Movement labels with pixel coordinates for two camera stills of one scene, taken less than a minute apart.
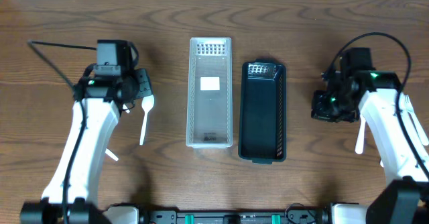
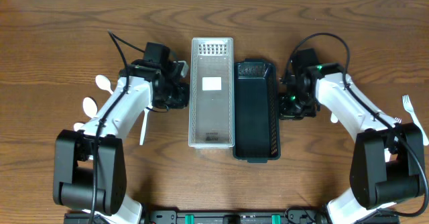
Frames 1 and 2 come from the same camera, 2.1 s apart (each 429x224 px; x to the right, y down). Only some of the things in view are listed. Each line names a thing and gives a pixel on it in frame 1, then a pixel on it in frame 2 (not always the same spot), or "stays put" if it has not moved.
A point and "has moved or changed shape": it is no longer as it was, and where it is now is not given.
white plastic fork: (421, 133) stays put
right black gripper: (324, 108) to (290, 107)
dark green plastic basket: (263, 112) has moved or changed shape
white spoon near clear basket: (147, 104) stays put
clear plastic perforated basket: (209, 94) stays put
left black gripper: (143, 84) to (175, 97)
